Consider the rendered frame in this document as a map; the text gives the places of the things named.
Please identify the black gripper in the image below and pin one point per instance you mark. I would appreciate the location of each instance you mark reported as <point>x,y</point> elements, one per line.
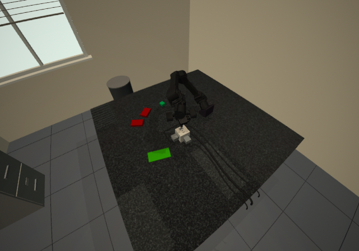
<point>191,112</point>

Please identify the red block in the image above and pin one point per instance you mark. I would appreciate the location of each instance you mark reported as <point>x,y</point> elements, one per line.
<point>145,112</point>
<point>137,123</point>

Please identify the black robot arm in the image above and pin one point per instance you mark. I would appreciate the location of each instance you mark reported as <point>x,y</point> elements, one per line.
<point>174,93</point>

